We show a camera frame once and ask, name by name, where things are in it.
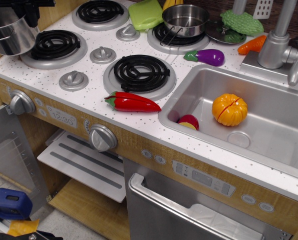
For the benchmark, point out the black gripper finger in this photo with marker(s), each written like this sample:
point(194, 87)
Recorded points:
point(32, 15)
point(19, 11)

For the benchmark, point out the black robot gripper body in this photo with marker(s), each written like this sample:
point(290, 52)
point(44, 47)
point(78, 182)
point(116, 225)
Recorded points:
point(21, 3)

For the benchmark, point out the tall stainless steel pot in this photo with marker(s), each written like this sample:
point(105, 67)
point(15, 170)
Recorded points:
point(16, 36)

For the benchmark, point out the steel pot lid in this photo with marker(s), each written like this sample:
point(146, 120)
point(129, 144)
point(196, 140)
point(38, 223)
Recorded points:
point(218, 31)

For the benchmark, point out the front left black burner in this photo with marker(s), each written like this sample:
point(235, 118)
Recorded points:
point(55, 49)

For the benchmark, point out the black burner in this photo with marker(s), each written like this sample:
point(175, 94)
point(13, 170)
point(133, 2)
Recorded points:
point(55, 49)
point(144, 75)
point(163, 41)
point(100, 15)

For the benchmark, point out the back left black burner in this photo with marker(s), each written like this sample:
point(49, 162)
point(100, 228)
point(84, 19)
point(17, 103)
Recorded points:
point(100, 15)

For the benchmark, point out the silver stovetop knob front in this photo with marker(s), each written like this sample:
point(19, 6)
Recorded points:
point(73, 81)

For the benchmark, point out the silver stovetop knob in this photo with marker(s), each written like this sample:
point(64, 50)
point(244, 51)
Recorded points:
point(127, 33)
point(73, 81)
point(102, 55)

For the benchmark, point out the silver stovetop knob middle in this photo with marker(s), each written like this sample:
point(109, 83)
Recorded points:
point(102, 55)

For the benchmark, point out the silver oven dial left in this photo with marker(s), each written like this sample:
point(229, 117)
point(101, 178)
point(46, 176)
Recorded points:
point(21, 103)

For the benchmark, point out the silver oven dial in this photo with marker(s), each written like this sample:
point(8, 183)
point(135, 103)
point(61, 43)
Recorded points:
point(21, 103)
point(101, 138)

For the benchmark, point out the silver stovetop knob back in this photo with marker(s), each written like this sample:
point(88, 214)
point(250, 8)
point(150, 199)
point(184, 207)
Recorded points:
point(127, 33)

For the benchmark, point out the red toy chili pepper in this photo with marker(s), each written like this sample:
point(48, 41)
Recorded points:
point(129, 102)

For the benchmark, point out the back right black burner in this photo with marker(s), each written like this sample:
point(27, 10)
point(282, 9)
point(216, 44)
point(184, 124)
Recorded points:
point(163, 41)

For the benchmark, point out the front right black burner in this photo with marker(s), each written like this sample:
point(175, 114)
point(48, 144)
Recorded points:
point(144, 75)

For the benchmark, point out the yellow toy banana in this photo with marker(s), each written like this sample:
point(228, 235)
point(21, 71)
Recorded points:
point(170, 3)

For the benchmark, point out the silver oven dial right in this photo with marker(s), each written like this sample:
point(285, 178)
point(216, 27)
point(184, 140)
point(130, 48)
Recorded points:
point(101, 138)

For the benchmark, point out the white oven rack shelf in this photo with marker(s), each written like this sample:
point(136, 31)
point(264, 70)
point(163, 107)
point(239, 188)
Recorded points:
point(100, 171)

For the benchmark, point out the open silver oven door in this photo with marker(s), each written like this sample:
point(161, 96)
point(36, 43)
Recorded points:
point(18, 167)

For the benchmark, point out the small steel saucepan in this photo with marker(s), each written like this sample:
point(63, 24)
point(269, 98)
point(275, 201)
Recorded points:
point(185, 20)

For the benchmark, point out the purple toy eggplant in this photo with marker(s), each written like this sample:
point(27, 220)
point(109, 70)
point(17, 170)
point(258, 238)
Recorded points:
point(211, 57)

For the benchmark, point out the red yellow toy fruit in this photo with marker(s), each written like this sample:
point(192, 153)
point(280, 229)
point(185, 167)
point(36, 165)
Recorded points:
point(189, 121)

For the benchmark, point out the blue plastic clamp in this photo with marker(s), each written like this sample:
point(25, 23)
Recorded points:
point(14, 204)

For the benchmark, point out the green toy bitter gourd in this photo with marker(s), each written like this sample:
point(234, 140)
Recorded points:
point(244, 23)

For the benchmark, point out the yellow tape piece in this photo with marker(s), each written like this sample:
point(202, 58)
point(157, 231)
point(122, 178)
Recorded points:
point(23, 227)

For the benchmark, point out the orange toy pumpkin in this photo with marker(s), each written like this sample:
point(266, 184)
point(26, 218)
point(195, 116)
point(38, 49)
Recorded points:
point(229, 110)

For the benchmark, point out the orange toy carrot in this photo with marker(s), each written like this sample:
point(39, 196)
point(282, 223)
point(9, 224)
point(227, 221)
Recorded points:
point(254, 45)

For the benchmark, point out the silver dishwasher door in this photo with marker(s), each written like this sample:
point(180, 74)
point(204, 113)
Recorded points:
point(160, 208)

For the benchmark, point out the white slotted spatula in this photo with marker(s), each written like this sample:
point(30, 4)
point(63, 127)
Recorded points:
point(263, 9)

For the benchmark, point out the silver toy faucet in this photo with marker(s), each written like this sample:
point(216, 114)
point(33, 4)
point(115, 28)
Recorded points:
point(277, 60)

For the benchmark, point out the silver toy sink basin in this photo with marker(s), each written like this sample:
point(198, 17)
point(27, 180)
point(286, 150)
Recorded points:
point(268, 135)

